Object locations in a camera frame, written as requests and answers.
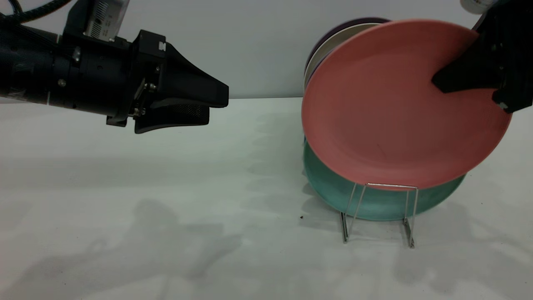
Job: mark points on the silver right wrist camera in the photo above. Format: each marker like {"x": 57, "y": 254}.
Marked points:
{"x": 479, "y": 6}

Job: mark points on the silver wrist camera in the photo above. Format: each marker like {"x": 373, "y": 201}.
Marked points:
{"x": 479, "y": 6}
{"x": 106, "y": 18}

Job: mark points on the beige round plate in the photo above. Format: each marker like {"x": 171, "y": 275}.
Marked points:
{"x": 333, "y": 41}

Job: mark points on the pink round plate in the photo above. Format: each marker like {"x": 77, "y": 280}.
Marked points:
{"x": 395, "y": 116}

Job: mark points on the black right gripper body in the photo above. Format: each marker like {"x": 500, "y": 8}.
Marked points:
{"x": 516, "y": 50}

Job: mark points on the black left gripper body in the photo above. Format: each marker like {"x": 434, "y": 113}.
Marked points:
{"x": 100, "y": 75}

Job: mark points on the dark purple round plate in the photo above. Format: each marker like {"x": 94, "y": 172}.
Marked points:
{"x": 341, "y": 26}

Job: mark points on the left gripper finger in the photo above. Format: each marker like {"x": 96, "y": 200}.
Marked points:
{"x": 175, "y": 116}
{"x": 191, "y": 83}

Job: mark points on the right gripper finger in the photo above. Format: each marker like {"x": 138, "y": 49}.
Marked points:
{"x": 470, "y": 73}

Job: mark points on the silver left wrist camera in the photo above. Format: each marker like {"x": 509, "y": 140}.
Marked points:
{"x": 106, "y": 18}

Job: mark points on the green round plate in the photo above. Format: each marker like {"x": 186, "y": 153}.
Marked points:
{"x": 333, "y": 191}

